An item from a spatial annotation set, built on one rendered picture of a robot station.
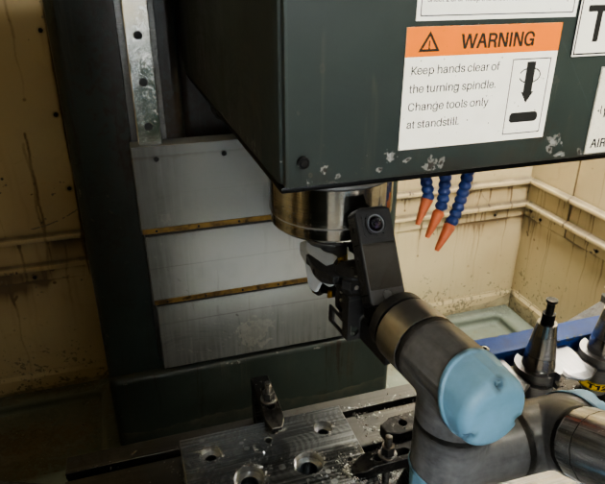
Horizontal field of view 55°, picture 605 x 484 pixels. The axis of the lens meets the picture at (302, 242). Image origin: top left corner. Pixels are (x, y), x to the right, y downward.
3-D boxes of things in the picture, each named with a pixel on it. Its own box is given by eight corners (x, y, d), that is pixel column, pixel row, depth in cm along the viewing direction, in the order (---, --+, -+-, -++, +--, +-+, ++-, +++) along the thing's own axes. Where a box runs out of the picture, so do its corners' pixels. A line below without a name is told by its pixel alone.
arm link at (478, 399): (454, 468, 52) (466, 392, 48) (390, 393, 61) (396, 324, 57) (523, 442, 54) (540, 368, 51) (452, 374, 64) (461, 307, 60)
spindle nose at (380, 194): (351, 190, 87) (354, 110, 82) (415, 229, 74) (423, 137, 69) (251, 208, 80) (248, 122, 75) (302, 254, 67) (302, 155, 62)
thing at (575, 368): (602, 377, 80) (604, 373, 79) (570, 385, 78) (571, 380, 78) (567, 349, 86) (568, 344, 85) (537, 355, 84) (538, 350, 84)
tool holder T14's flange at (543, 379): (535, 360, 84) (538, 346, 83) (568, 384, 79) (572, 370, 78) (502, 372, 82) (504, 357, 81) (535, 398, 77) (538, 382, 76)
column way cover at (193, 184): (357, 336, 142) (368, 129, 120) (159, 374, 129) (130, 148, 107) (350, 326, 146) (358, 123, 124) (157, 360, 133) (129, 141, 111)
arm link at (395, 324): (397, 325, 57) (464, 307, 60) (374, 302, 61) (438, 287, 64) (391, 385, 61) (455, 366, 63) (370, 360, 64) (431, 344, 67)
